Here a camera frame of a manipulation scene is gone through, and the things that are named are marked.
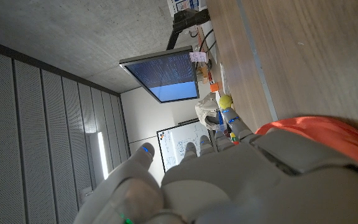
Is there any white paper sheet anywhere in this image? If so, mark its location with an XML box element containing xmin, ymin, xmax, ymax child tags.
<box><xmin>219</xmin><ymin>62</ymin><xmax>231</xmax><ymax>95</ymax></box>

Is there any white cloth bag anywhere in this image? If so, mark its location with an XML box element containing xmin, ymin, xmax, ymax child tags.
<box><xmin>195</xmin><ymin>92</ymin><xmax>223</xmax><ymax>131</ymax></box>

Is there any yellow-green ball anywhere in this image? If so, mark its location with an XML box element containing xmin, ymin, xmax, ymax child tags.
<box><xmin>218</xmin><ymin>94</ymin><xmax>234</xmax><ymax>110</ymax></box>

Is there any orange ribbon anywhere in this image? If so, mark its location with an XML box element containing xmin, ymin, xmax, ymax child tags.
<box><xmin>255</xmin><ymin>116</ymin><xmax>358</xmax><ymax>177</ymax></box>

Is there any computer monitor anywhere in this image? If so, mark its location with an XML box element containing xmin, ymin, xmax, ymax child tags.
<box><xmin>119</xmin><ymin>45</ymin><xmax>200</xmax><ymax>104</ymax></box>

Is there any whiteboard with black frame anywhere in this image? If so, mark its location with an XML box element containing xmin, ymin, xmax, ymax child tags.
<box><xmin>156</xmin><ymin>119</ymin><xmax>213</xmax><ymax>173</ymax></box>

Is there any pink sticky note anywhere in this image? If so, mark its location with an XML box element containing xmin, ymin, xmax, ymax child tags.
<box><xmin>189</xmin><ymin>51</ymin><xmax>208</xmax><ymax>63</ymax></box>

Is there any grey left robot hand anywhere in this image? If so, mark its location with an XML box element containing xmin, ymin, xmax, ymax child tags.
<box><xmin>72</xmin><ymin>106</ymin><xmax>358</xmax><ymax>224</ymax></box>

